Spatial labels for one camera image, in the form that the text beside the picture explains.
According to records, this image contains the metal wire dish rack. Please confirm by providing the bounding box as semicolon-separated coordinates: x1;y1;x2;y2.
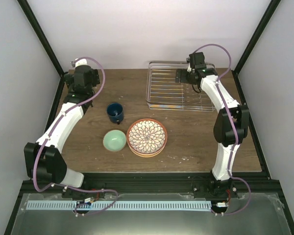
146;61;215;112

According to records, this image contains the dark blue mug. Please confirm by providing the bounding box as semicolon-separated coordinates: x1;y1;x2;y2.
106;102;124;124

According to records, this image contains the light green ceramic bowl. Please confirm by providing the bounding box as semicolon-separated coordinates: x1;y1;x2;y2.
103;130;127;152

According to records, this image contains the floral patterned orange-rim plate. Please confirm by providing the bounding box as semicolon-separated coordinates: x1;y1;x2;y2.
126;118;168;154

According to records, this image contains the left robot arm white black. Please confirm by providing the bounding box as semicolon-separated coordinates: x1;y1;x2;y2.
24;59;100;198

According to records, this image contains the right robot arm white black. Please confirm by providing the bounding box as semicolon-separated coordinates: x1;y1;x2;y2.
175;52;249;197

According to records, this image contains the orange plate at stack bottom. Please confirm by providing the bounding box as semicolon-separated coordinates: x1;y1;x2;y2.
129;145;165;158

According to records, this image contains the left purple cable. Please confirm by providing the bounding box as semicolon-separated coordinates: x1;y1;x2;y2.
33;57;119;217

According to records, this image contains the purple cable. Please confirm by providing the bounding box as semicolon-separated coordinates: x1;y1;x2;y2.
192;44;251;216
33;57;119;217

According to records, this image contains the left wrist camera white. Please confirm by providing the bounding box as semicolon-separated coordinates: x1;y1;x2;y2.
71;58;88;68

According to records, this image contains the left black frame post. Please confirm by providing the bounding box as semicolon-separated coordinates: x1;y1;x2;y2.
16;0;65;76

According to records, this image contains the black frame post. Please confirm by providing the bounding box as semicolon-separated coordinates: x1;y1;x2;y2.
16;0;65;76
234;0;282;74

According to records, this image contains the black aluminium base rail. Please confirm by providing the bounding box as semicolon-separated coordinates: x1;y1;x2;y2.
21;172;281;199

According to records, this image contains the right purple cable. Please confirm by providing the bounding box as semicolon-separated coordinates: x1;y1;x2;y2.
192;44;251;216

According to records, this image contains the right black frame post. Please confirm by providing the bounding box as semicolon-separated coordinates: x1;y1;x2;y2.
234;0;282;74

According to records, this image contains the light blue slotted cable duct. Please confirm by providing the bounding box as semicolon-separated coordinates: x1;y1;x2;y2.
26;200;211;212

